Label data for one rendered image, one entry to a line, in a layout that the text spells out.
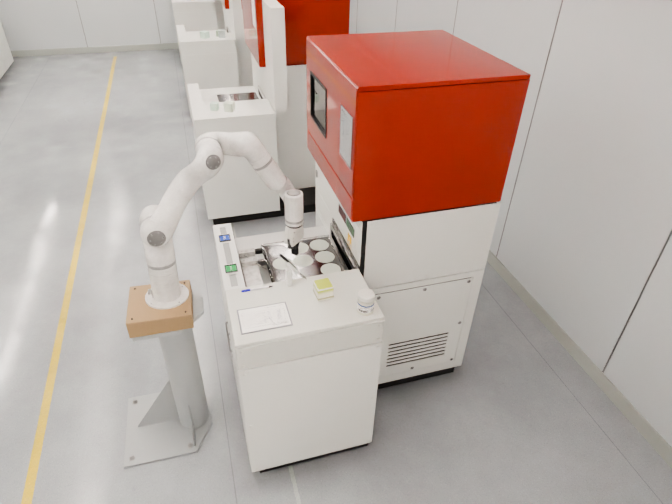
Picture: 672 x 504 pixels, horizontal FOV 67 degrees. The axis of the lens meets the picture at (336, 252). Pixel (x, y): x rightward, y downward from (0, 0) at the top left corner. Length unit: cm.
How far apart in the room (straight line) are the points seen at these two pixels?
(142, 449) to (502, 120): 239
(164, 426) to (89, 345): 88
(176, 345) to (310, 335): 73
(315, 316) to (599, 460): 178
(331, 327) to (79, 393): 179
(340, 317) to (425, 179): 70
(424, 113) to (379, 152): 23
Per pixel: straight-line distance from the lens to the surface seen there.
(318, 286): 217
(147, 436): 305
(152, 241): 214
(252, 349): 206
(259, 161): 212
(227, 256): 250
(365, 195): 218
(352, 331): 213
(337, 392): 240
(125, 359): 348
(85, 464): 308
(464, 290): 278
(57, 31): 1026
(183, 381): 271
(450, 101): 215
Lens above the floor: 242
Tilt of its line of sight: 36 degrees down
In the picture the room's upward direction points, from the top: 2 degrees clockwise
